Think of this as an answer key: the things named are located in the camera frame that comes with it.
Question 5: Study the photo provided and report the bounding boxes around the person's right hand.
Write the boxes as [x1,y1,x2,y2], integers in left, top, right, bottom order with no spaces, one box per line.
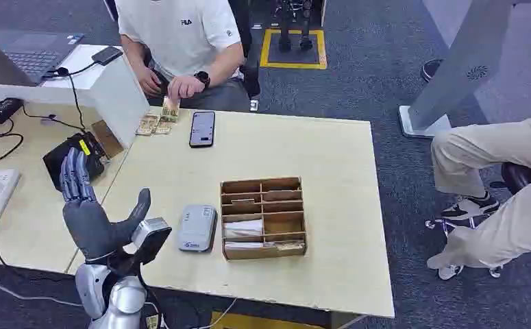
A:
[136,65,163,97]

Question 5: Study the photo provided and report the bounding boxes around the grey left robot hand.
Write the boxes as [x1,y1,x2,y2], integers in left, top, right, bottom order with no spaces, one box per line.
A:
[59,147,152,263]

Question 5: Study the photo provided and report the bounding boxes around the person's left hand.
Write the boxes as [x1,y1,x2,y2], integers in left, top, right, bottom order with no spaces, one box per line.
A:
[166,75,206,101]

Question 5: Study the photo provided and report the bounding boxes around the black wristwatch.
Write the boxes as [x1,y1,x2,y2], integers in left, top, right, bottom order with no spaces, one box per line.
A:
[193,71,212,90]

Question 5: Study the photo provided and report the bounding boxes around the white desk divider box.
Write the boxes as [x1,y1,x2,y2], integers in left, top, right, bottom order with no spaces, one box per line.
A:
[0,44,151,149]

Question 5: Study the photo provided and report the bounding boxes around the black smartphone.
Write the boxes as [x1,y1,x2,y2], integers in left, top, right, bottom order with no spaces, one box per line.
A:
[188,110,216,149]

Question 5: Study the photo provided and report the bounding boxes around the seated person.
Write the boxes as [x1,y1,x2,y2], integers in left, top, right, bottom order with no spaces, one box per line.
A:
[114,0,259,112]

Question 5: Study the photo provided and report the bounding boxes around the black device with yellow label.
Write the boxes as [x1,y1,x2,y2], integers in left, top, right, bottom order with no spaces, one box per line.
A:
[42,132,111,192]

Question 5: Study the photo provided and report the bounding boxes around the black robot legs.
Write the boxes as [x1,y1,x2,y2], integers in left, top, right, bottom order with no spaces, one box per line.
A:
[271,0,316,53]

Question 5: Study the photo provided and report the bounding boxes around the grey laptop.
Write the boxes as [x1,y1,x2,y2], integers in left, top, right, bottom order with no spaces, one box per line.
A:
[0,25,85,87]

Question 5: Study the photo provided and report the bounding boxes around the black power adapter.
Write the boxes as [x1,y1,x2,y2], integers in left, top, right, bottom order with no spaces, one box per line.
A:
[0,97,25,129]

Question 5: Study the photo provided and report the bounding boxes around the thin white card stack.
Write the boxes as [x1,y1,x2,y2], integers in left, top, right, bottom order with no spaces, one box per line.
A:
[224,241,267,251]

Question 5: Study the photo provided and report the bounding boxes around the wooden card box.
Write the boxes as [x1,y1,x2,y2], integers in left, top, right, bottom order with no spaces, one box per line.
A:
[220,176,308,262]

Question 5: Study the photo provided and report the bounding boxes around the printed card in box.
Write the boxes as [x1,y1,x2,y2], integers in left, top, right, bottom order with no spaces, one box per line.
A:
[264,241,306,252]

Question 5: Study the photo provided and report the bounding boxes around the yellow panel under desk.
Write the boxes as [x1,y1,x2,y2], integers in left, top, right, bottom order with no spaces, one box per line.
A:
[210,310,328,329]

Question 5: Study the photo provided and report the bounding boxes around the black shoe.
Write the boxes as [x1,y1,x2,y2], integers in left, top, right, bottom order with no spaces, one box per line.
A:
[420,58,445,83]

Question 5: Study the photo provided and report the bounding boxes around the white stand pillar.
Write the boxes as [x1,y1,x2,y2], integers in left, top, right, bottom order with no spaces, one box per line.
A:
[398,0,531,139]

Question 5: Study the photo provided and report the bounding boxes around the person in beige trousers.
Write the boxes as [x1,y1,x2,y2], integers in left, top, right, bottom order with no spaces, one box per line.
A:
[425,113,531,282]

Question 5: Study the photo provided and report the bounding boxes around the black office chair with castors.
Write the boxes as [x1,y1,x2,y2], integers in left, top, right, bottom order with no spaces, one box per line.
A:
[425,162,531,280]

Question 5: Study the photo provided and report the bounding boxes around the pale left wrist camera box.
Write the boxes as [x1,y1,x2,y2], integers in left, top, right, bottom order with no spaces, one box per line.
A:
[130,217,173,267]

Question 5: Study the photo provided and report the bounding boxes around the black charging cable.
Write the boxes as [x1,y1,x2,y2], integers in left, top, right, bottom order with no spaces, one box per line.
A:
[22,60,99,134]

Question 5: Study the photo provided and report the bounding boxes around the white floor cable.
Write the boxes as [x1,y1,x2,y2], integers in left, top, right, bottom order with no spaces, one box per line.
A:
[0,274,86,310]

